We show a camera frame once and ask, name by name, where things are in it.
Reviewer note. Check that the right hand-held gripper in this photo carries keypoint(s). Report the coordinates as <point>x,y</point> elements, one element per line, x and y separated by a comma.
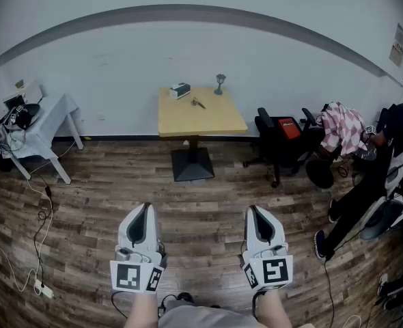
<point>273,272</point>

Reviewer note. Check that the green white tissue box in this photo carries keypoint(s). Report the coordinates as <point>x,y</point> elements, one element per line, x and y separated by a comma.
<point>179,91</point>

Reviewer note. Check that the wall poster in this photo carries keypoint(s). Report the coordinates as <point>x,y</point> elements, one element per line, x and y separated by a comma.
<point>399,44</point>

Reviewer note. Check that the dark teal lantern ornament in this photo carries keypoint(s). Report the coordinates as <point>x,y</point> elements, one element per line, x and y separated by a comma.
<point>219,85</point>

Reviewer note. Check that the black office chair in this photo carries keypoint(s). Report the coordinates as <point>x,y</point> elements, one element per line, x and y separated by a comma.
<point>280,149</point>

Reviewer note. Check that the white side table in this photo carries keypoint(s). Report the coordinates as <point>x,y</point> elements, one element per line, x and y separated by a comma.
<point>63,169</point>

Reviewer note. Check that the red black box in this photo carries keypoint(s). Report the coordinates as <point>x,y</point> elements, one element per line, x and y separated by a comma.
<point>289,128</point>

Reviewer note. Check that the person's right forearm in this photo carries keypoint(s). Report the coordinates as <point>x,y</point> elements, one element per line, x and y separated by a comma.
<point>273,311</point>

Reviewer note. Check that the white power strip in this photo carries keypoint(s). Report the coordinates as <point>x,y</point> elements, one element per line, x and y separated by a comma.
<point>43,289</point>

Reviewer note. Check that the yellow wooden pedestal table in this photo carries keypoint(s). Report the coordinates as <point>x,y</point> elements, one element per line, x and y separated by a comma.
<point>201,121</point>

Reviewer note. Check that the pink checkered cloth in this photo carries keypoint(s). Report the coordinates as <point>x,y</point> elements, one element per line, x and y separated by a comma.
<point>341,128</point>

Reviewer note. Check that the person's left forearm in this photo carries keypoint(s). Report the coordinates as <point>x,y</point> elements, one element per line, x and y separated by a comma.
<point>141,311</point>

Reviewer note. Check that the person's beige shirt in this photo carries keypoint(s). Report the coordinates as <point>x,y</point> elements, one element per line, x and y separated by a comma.
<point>208,318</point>

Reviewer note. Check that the black headset device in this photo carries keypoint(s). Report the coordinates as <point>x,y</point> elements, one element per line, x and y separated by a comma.
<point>25,115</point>

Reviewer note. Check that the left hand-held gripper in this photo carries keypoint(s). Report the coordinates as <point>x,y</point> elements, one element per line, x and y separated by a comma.
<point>129,275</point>

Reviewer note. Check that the white box appliance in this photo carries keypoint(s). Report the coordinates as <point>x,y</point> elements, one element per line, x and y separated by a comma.
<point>27,92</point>

